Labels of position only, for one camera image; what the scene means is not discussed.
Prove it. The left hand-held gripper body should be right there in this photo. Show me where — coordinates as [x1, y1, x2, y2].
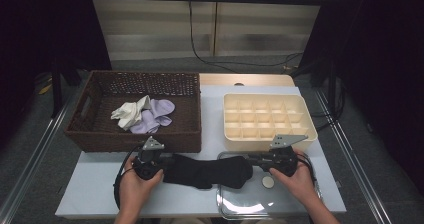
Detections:
[132, 135, 166, 181]

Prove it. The person's left hand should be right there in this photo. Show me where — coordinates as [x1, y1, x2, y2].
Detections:
[117, 155, 165, 216]

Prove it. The small yellow object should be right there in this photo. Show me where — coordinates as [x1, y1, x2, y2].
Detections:
[38, 83, 53, 96]

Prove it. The metal rail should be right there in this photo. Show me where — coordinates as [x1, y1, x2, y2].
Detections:
[313, 88, 393, 224]
[0, 83, 86, 224]

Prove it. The brown woven basket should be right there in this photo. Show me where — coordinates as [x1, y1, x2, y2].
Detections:
[64, 69, 203, 154]

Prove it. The cream divided storage box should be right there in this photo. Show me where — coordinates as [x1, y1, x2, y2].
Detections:
[222, 92, 319, 153]

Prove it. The white table cover sheet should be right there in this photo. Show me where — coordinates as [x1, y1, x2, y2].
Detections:
[54, 85, 348, 218]

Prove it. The person's right hand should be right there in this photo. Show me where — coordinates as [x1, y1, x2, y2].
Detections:
[268, 148, 318, 209]

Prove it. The black wall cable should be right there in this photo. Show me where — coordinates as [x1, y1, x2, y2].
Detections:
[188, 0, 305, 74]

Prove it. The hand-held gripper cable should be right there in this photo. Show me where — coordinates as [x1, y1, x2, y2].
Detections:
[113, 144, 145, 212]
[294, 152, 324, 200]

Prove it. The left hand-held gripper cable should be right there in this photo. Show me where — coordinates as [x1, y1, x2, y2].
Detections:
[113, 144, 145, 212]

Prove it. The black metal stand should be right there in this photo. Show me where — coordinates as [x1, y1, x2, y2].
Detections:
[289, 58, 338, 115]
[49, 55, 84, 118]

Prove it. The clear plastic lid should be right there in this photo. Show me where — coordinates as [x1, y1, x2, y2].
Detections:
[215, 150, 325, 221]

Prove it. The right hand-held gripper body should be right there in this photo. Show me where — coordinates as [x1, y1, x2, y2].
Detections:
[264, 133, 310, 178]

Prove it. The dark curtain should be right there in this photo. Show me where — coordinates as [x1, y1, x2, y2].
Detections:
[298, 0, 424, 198]
[0, 0, 113, 152]

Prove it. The right hand-held gripper cable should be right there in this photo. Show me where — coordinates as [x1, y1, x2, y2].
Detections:
[294, 152, 324, 200]

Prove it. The white sock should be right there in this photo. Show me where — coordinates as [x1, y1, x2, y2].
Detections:
[134, 95, 152, 118]
[110, 101, 143, 132]

